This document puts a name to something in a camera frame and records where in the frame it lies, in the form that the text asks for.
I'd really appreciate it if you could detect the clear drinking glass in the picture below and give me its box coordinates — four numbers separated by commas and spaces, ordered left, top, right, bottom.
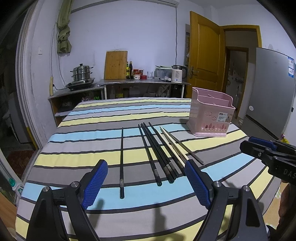
147, 72, 153, 79

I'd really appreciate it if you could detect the beige power strip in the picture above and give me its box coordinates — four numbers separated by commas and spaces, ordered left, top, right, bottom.
49, 76, 54, 96

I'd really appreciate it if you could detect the grey refrigerator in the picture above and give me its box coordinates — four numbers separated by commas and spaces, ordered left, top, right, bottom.
241, 48, 295, 140

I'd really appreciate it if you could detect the green hanging cloth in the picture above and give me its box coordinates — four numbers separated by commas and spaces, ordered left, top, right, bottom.
57, 0, 73, 54

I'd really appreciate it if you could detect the dark oil bottle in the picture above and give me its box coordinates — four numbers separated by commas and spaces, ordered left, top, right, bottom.
129, 61, 133, 79

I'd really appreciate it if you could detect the black cable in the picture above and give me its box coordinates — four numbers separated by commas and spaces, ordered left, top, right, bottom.
174, 5, 179, 66

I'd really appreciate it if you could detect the pink plastic utensil basket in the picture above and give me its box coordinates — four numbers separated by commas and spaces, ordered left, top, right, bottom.
187, 87, 235, 137

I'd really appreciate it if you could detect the striped tablecloth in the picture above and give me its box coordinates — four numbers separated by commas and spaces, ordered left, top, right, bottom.
16, 98, 280, 240

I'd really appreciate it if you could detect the stainless steel steamer pot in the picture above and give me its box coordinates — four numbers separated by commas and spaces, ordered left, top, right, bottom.
71, 63, 93, 81

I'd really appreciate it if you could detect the low grey side shelf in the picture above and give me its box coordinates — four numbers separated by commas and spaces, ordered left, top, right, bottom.
48, 84, 105, 126

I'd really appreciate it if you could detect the red lidded jar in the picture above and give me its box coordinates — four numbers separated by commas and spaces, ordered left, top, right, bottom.
132, 69, 144, 80

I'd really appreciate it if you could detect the bamboo cutting board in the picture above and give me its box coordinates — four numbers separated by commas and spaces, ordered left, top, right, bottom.
104, 51, 127, 80

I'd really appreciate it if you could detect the black chopstick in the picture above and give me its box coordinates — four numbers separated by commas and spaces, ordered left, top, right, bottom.
138, 124, 162, 186
143, 123, 179, 180
148, 121, 186, 175
140, 123, 174, 183
119, 128, 125, 199

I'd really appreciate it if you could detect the beige wooden chopstick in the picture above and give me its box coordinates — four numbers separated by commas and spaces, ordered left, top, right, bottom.
161, 133, 185, 168
160, 127, 189, 164

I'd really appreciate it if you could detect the clear storage container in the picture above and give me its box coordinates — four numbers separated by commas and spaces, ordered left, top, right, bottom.
154, 66, 172, 79

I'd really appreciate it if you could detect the white electric kettle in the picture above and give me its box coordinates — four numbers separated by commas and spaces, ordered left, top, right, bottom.
171, 65, 188, 82

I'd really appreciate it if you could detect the green-yellow oil bottle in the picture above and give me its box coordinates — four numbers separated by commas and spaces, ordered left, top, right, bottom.
126, 61, 130, 79

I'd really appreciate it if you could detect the metal chopstick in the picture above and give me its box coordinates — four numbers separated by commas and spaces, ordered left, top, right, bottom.
164, 129, 205, 165

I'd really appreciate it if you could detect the yellow wooden door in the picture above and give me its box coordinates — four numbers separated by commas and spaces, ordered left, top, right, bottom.
188, 11, 225, 91

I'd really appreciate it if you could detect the metal kitchen shelf table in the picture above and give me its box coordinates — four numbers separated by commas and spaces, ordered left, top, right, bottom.
96, 79, 191, 99

